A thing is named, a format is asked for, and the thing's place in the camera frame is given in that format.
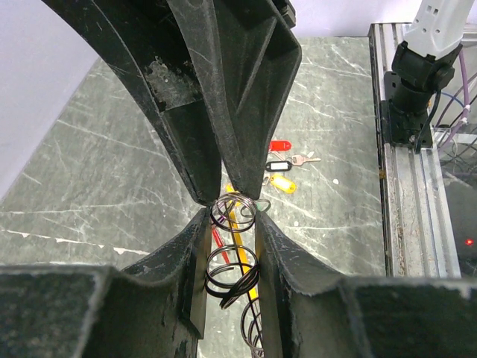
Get aluminium mounting rail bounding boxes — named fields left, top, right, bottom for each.
left=369, top=23, right=461, bottom=277

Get red key tag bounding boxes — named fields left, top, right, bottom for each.
left=268, top=140, right=292, bottom=152

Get yellow handled chain keyring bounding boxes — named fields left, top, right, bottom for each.
left=204, top=183, right=271, bottom=357

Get yellow key tag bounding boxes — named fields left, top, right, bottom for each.
left=262, top=174, right=297, bottom=194

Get black key tag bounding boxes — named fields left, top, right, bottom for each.
left=265, top=160, right=293, bottom=172

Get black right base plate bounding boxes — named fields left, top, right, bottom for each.
left=380, top=72, right=433, bottom=148

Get bare metal key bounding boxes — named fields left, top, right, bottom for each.
left=290, top=154, right=321, bottom=166

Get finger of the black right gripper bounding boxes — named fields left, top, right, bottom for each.
left=46, top=1, right=221, bottom=205
left=168, top=1, right=302, bottom=199

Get red tag on keyring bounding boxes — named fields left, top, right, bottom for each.
left=212, top=224, right=230, bottom=264

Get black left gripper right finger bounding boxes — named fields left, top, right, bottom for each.
left=255, top=213, right=476, bottom=357

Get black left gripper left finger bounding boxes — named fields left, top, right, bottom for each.
left=1, top=208, right=211, bottom=357

